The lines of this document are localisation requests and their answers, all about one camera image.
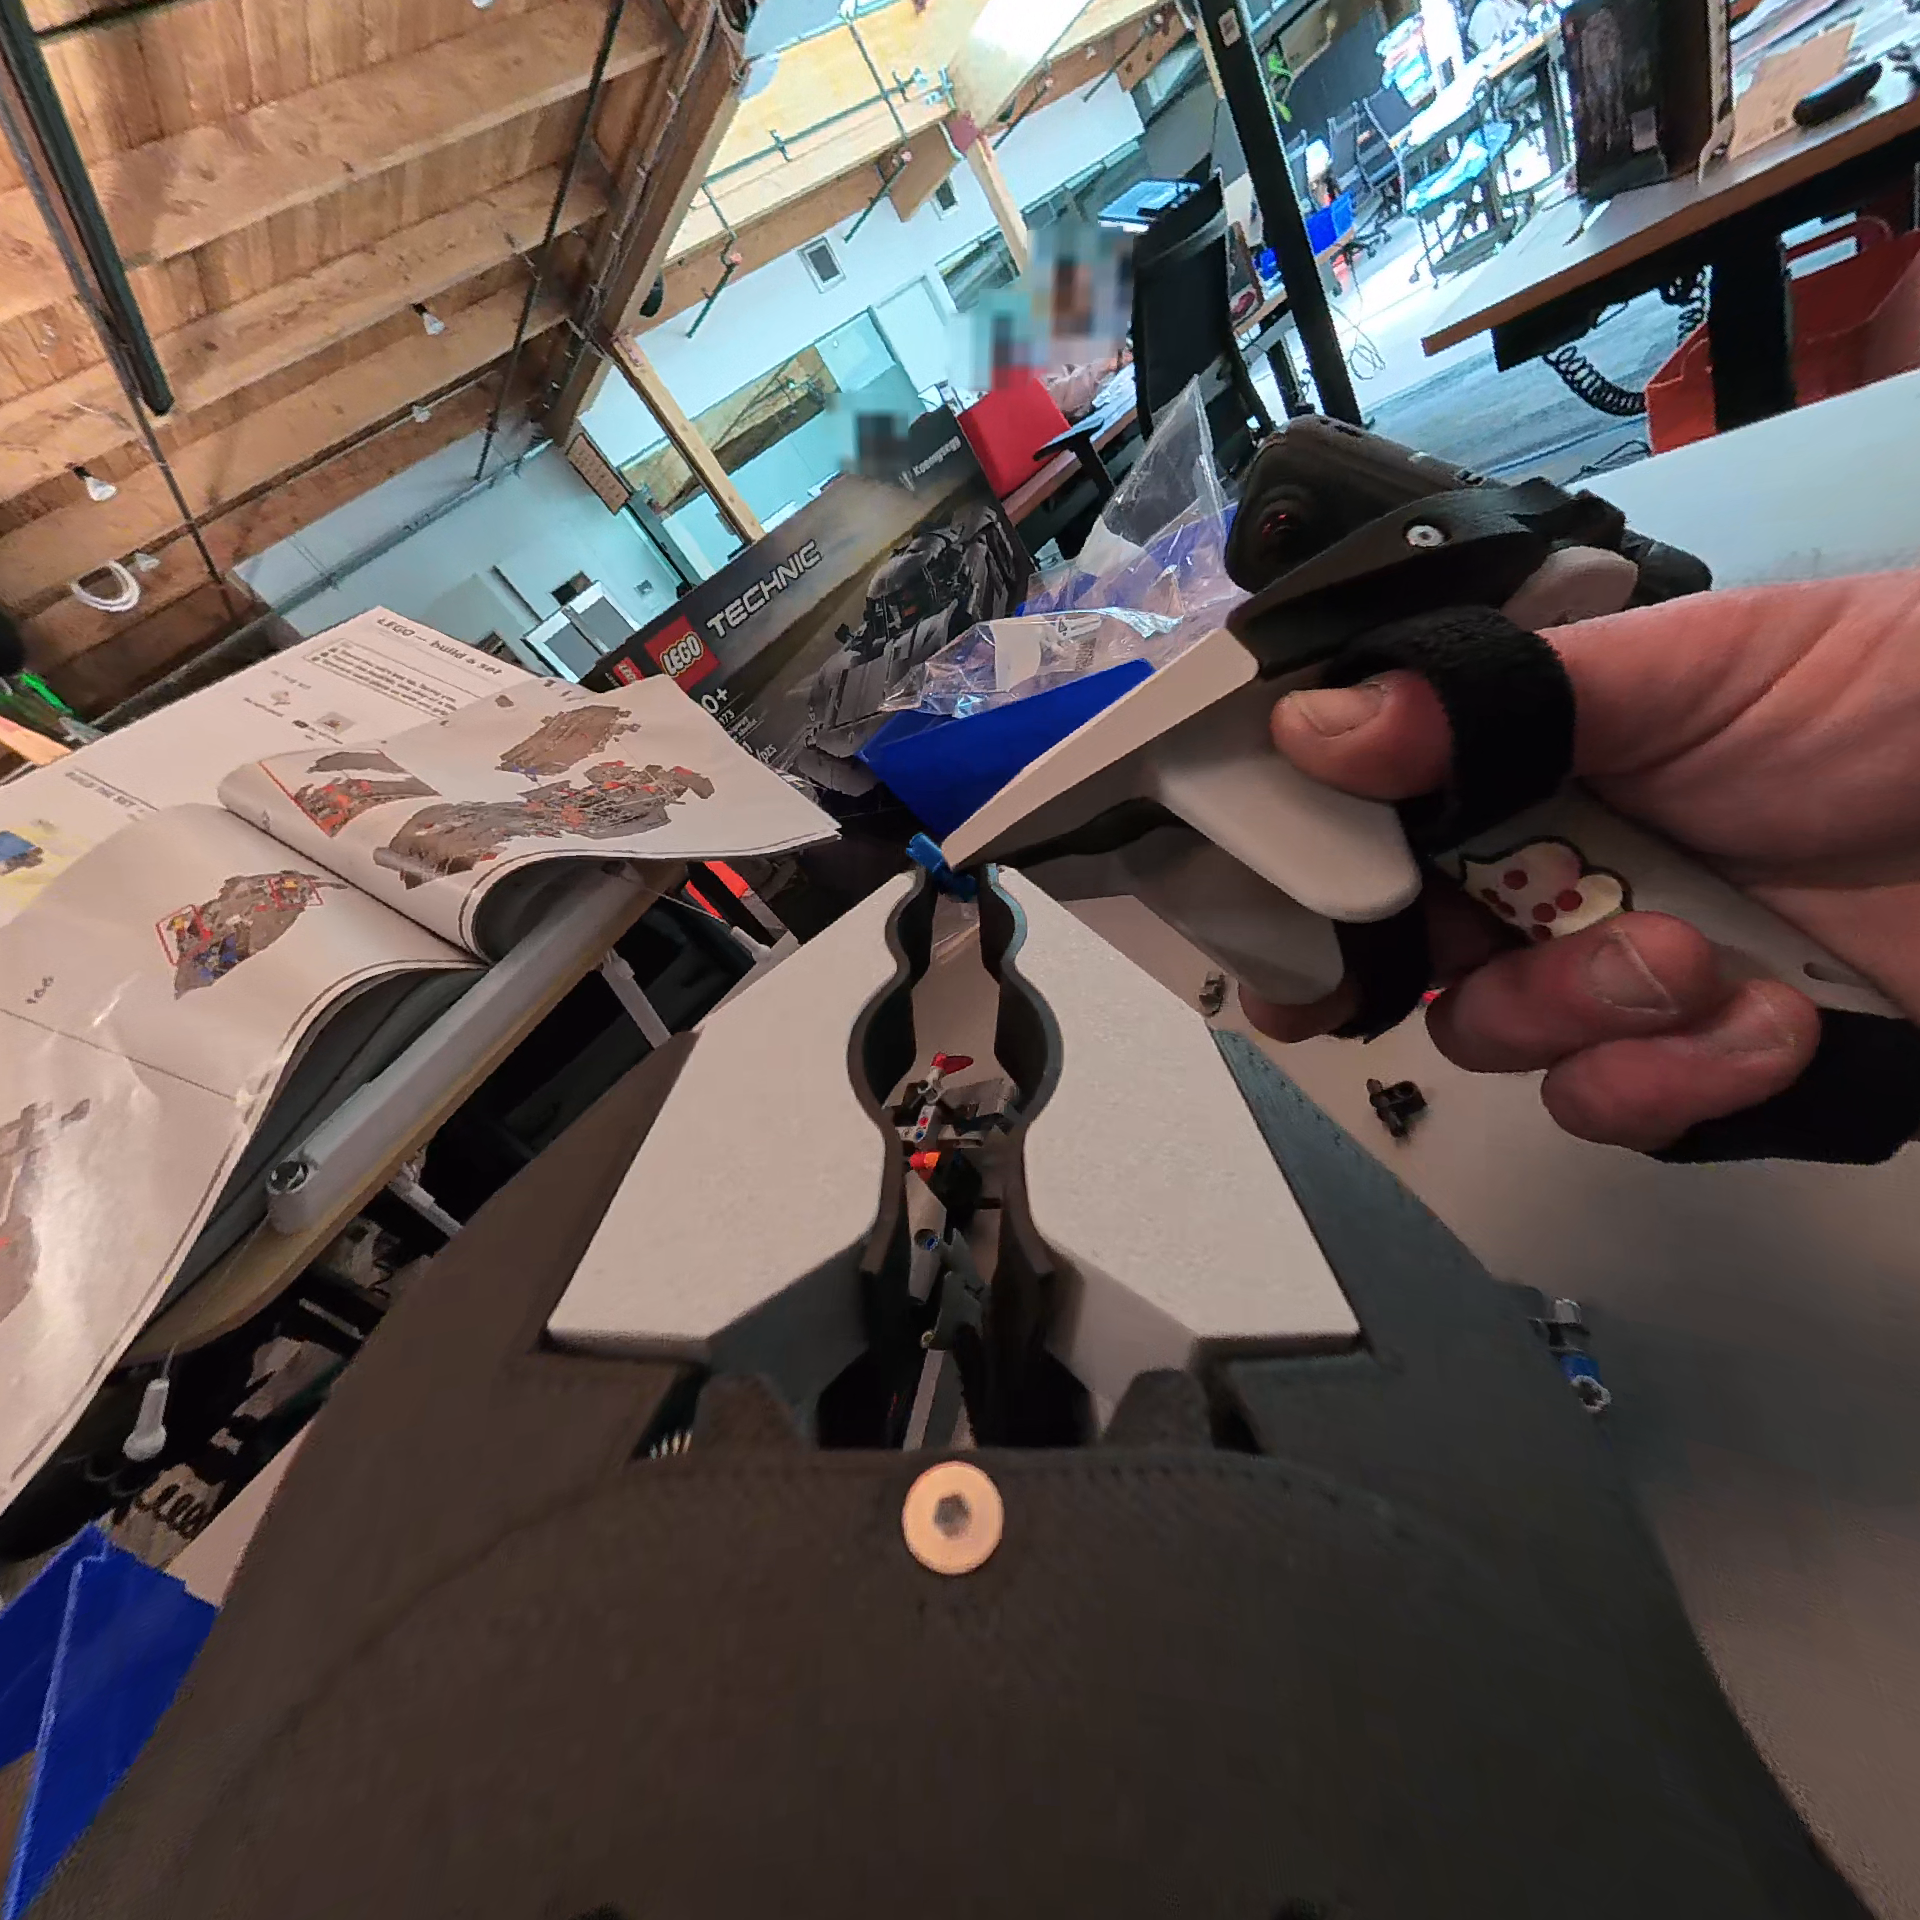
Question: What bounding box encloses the small lego sub-assembly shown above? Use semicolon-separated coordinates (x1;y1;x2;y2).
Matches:
892;1042;1030;1450

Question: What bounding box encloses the blue plastic panel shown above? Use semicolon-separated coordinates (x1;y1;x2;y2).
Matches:
0;1522;222;1879

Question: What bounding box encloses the wooden desk with black legs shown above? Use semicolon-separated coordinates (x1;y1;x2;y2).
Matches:
1418;91;1920;441

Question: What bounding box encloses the white book stand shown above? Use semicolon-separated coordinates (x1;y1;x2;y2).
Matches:
113;855;805;1518

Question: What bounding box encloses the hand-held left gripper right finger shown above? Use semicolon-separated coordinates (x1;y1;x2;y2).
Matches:
960;877;1364;1450

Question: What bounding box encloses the black lego set box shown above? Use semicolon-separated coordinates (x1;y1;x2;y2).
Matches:
583;487;1041;791

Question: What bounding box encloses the grey and blue lego piece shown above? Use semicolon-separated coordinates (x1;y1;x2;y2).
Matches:
1536;1297;1616;1415

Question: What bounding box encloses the black steel pillar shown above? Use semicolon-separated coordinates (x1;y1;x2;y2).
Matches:
1192;0;1369;433

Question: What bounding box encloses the large clear labelled bag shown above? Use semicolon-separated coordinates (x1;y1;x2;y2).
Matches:
912;375;1255;722

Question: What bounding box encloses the red chair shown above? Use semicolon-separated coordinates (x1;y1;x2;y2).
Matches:
956;375;1123;523

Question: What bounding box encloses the stack of orange bins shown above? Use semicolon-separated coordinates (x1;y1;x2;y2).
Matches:
1645;217;1920;454

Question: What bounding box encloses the lego instruction booklet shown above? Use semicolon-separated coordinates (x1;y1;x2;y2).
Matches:
0;605;847;1518

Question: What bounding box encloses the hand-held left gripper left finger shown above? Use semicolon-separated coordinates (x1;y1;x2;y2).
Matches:
547;877;940;1450

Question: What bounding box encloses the blue plastic bin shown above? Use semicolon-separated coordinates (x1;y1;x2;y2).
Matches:
858;656;1160;843

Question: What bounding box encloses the black box on desk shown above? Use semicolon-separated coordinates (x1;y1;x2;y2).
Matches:
1561;0;1744;198

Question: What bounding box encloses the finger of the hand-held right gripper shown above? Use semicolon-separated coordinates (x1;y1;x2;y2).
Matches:
939;625;1280;877
975;798;1203;882

